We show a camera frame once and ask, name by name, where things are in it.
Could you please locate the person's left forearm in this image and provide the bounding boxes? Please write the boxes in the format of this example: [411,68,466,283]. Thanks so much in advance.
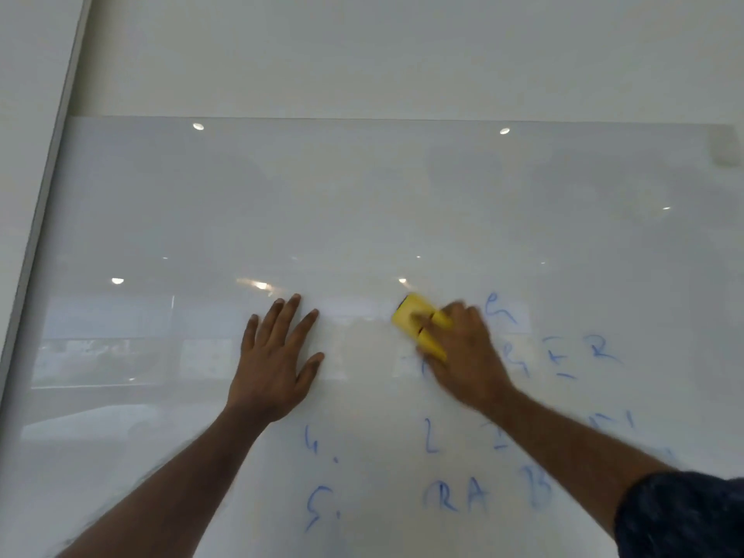
[55,404,272,558]

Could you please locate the grey metal frame strip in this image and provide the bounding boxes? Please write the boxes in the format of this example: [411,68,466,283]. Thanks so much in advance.
[0,0,94,396]

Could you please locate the person's right hand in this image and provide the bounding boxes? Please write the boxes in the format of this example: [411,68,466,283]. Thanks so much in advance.
[415,301,518,411]

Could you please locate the person's right forearm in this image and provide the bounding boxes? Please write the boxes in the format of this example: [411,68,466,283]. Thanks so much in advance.
[487,387,678,540]

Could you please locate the person's left hand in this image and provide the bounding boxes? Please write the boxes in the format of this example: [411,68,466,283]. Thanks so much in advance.
[225,294,326,425]

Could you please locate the yellow whiteboard eraser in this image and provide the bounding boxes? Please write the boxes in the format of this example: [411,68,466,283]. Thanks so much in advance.
[391,293,454,363]

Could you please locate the dark blue shirt sleeve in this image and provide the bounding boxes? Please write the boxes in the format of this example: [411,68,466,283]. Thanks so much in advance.
[614,470,744,558]

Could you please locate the white glass whiteboard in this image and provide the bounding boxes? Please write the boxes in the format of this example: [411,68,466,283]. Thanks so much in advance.
[0,115,744,558]

